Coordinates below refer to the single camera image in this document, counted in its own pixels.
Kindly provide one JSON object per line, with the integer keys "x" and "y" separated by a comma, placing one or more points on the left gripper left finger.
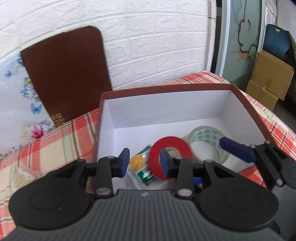
{"x": 108, "y": 168}

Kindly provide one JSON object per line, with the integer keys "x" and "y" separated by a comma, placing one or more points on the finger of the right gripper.
{"x": 241, "y": 151}

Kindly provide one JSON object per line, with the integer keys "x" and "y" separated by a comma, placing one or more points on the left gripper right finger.
{"x": 181, "y": 170}

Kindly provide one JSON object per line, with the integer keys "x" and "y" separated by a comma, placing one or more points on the red tape roll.
{"x": 175, "y": 146}

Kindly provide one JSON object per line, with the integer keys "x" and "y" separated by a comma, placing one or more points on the snack packet yellow white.
{"x": 139, "y": 171}

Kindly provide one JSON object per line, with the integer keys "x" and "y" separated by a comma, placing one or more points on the clear printed tape roll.
{"x": 204, "y": 145}

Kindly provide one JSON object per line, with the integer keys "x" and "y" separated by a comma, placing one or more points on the bag of cotton swabs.
{"x": 21, "y": 176}

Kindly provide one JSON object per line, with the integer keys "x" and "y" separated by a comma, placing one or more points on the blue tape roll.
{"x": 198, "y": 182}

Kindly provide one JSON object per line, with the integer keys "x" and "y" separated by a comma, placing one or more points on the red plaid bed cover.
{"x": 76, "y": 138}

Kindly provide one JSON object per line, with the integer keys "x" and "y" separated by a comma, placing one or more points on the brown cardboard box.
{"x": 135, "y": 118}

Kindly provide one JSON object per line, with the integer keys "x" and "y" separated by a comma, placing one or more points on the stacked cardboard boxes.
{"x": 270, "y": 80}

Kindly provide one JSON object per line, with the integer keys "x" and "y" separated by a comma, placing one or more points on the floral plastic bag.
{"x": 23, "y": 116}

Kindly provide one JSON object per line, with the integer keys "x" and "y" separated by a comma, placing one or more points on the dark brown headboard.
{"x": 69, "y": 72}

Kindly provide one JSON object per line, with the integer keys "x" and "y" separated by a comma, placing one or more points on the blue chair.
{"x": 278, "y": 43}

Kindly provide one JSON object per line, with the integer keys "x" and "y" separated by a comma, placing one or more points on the sliding door with drawing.
{"x": 240, "y": 40}

